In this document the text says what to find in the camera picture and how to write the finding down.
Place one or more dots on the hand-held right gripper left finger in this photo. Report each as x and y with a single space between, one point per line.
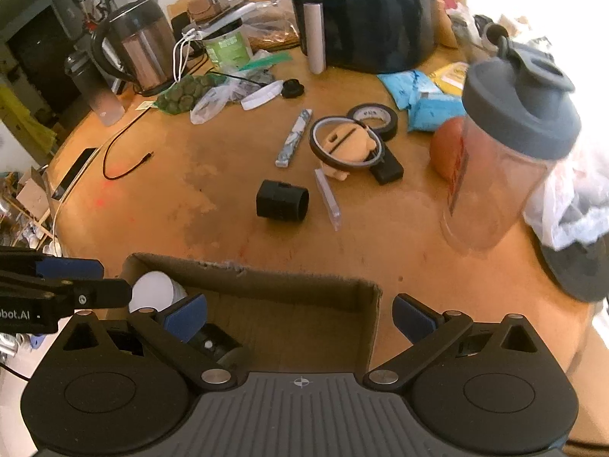
188 318

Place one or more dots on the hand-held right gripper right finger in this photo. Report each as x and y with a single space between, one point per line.
411 319

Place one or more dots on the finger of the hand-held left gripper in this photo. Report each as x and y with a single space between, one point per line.
104 293
71 269

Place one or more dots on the brown cardboard box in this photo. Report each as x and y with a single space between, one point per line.
295 314

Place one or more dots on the clear plastic strip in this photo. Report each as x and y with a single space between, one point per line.
328 200

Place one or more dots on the black cylinder adapter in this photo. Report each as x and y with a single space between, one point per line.
283 200

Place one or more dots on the peach toy figure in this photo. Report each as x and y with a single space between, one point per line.
349 150

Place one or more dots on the grey patterned stick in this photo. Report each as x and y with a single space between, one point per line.
294 138

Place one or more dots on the white cup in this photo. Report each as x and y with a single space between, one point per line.
152 290

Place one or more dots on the black phone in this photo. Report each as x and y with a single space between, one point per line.
73 174

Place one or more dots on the small black box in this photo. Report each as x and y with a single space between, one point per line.
390 169

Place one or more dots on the yellow cloth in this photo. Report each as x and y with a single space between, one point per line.
24 119

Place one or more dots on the black round disc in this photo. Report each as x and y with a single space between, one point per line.
575 276

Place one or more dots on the orange round object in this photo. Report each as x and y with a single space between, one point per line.
445 145

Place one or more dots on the frosted bottle black lid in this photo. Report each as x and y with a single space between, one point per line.
97 90

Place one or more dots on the black tape roll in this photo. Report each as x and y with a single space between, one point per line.
388 121

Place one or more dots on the blue packet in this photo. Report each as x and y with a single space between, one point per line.
404 85
430 114

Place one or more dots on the bag of green rounds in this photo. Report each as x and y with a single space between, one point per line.
183 93

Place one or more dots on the white plastic bag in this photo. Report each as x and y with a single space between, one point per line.
575 185

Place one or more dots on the dark fireplace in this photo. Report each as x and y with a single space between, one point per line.
38 57

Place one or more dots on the clear plastic bag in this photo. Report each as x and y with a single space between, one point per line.
214 102

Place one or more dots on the steel electric kettle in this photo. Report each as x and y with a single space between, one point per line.
142 52

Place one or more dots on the clear shaker bottle grey lid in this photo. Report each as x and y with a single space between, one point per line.
514 114

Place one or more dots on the white band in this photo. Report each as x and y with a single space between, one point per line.
261 96

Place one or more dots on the yellow packet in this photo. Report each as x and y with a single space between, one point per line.
452 76

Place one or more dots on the black knob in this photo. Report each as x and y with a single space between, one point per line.
291 88

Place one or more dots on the teal plastic strip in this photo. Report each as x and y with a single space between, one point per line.
266 62

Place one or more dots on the green label tub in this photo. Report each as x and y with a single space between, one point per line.
228 50

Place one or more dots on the white flat device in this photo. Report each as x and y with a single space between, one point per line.
223 19

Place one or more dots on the grey cylinder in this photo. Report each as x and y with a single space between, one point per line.
315 38

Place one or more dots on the wicker basket in bag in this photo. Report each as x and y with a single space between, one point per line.
273 28

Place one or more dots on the black air fryer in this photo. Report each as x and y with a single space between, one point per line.
376 14

